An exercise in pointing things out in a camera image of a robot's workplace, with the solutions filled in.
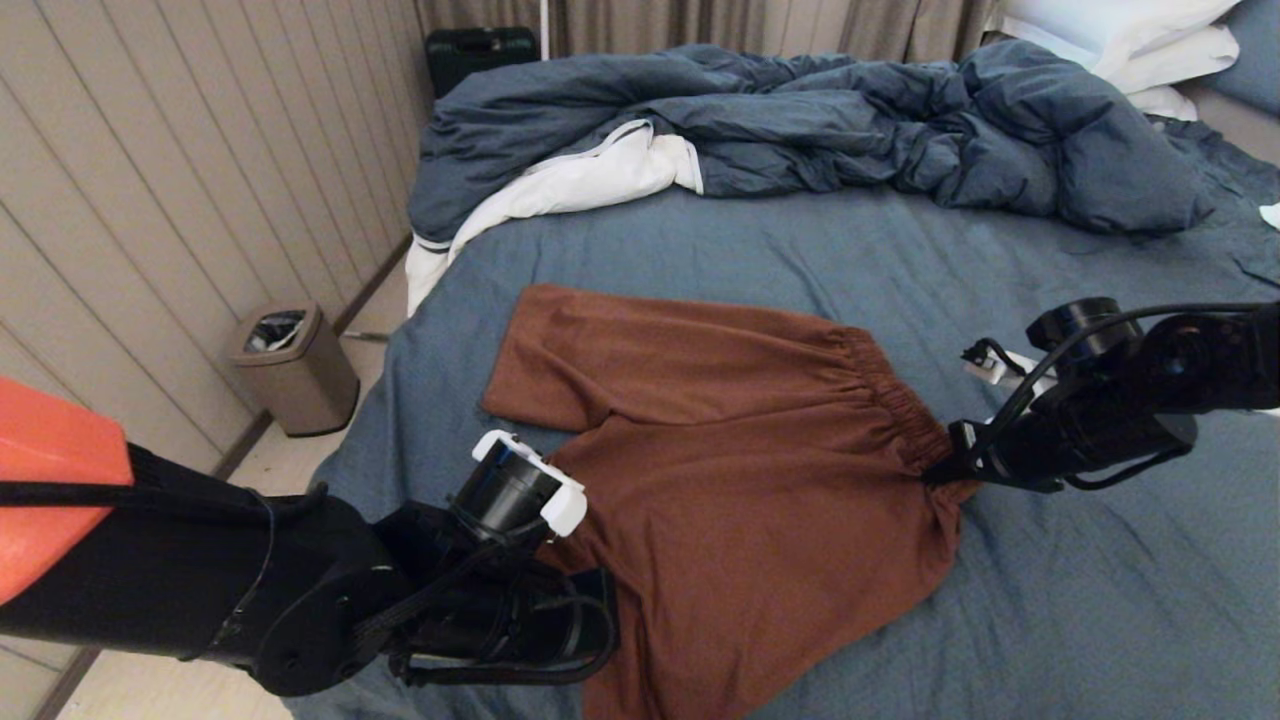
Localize brown elastic-waist shorts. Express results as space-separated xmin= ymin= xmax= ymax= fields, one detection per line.
xmin=482 ymin=283 xmax=981 ymax=720

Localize blue bed sheet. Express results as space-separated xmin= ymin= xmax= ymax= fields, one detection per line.
xmin=290 ymin=115 xmax=1280 ymax=720

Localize brown square trash bin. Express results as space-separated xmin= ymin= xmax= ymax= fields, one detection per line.
xmin=230 ymin=303 xmax=361 ymax=438

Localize bin liner bag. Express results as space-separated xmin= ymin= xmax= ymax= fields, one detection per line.
xmin=243 ymin=310 xmax=306 ymax=353

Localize crumpled blue duvet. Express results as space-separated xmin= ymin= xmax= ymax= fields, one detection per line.
xmin=408 ymin=42 xmax=1216 ymax=243

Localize large white pillow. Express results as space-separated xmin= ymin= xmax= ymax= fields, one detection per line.
xmin=985 ymin=0 xmax=1249 ymax=79

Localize blue pillow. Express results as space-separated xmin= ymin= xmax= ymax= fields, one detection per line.
xmin=1200 ymin=0 xmax=1280 ymax=116

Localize white duvet lining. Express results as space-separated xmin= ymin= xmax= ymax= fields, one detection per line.
xmin=405 ymin=118 xmax=704 ymax=316

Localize beige curtain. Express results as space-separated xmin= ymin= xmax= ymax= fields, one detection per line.
xmin=415 ymin=0 xmax=1001 ymax=61

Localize black suitcase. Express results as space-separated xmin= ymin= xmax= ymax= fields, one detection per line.
xmin=426 ymin=26 xmax=541 ymax=98

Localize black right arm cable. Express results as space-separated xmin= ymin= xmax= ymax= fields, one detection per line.
xmin=985 ymin=303 xmax=1280 ymax=491

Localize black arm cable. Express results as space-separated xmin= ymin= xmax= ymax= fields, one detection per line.
xmin=985 ymin=303 xmax=1280 ymax=491
xmin=0 ymin=480 xmax=326 ymax=511

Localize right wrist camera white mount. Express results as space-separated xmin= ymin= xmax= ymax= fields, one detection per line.
xmin=963 ymin=297 xmax=1151 ymax=386

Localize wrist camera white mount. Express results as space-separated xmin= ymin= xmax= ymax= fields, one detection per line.
xmin=963 ymin=297 xmax=1151 ymax=386
xmin=450 ymin=430 xmax=589 ymax=546

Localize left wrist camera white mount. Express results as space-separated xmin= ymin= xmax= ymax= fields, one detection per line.
xmin=450 ymin=430 xmax=589 ymax=546

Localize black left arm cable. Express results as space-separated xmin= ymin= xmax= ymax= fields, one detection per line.
xmin=0 ymin=480 xmax=326 ymax=511

